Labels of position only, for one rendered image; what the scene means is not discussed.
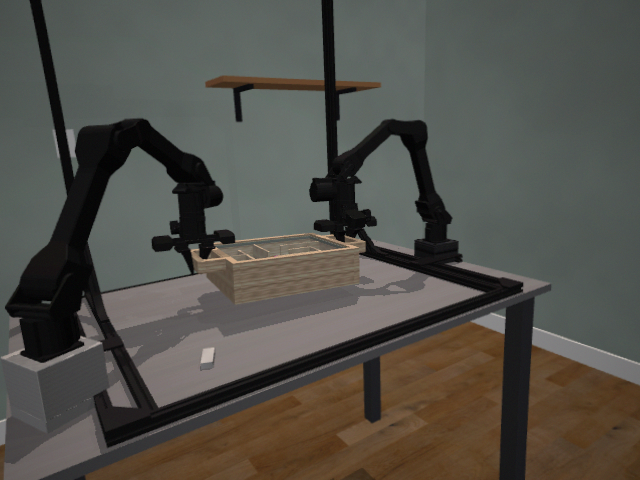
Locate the white rectangular block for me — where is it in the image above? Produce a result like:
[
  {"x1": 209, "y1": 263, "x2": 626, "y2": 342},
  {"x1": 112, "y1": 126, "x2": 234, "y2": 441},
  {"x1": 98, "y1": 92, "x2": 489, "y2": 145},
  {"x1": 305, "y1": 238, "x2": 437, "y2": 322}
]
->
[{"x1": 201, "y1": 347, "x2": 215, "y2": 369}]

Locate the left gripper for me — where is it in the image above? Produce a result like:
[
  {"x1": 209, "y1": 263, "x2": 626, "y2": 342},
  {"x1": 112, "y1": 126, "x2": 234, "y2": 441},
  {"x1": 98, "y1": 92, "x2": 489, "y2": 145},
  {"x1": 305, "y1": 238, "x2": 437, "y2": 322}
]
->
[{"x1": 314, "y1": 200, "x2": 377, "y2": 243}]

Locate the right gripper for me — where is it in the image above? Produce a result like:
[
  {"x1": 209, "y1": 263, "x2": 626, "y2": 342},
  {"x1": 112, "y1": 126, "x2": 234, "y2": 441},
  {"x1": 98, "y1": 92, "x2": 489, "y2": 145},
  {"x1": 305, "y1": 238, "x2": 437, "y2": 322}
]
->
[{"x1": 151, "y1": 211, "x2": 235, "y2": 276}]

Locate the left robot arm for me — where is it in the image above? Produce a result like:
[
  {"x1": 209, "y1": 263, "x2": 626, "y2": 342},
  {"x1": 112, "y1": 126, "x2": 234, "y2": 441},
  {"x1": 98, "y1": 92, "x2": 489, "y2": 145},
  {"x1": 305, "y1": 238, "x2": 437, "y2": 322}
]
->
[{"x1": 309, "y1": 119, "x2": 452, "y2": 244}]

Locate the wooden maze board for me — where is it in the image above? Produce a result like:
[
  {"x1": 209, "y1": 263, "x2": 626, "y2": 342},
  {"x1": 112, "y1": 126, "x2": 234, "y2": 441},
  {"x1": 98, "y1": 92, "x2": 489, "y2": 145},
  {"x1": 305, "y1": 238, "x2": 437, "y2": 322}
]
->
[{"x1": 191, "y1": 233, "x2": 366, "y2": 305}]

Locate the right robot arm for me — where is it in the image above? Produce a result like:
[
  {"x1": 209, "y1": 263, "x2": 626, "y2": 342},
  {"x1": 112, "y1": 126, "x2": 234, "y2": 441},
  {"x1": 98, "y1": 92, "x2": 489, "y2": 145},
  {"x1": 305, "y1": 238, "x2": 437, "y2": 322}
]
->
[{"x1": 5, "y1": 118, "x2": 223, "y2": 363}]

